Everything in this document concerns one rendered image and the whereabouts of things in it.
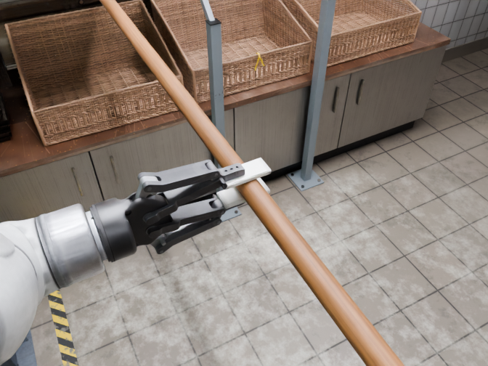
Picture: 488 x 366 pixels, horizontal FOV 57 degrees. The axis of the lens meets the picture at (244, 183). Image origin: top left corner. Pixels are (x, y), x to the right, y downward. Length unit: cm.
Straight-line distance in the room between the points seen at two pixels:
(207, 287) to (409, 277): 86
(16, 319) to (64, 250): 17
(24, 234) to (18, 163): 122
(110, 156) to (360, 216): 119
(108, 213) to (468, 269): 185
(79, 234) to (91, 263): 4
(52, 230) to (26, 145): 129
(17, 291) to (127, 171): 151
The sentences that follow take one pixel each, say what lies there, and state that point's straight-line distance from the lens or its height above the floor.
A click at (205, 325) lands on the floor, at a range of 185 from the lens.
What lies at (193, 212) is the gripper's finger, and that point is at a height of 118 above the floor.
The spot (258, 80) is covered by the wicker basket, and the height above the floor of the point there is 61.
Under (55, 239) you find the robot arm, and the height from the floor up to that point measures 123.
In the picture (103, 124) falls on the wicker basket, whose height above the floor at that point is 61.
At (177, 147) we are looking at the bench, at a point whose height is 44.
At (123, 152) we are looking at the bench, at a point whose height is 49.
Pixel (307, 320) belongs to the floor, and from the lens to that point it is 187.
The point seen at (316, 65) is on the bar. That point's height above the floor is 67.
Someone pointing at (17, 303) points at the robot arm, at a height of 133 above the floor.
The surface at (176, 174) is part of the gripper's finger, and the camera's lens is 56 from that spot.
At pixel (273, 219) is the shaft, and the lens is 56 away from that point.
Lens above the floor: 162
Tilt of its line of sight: 44 degrees down
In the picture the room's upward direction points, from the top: straight up
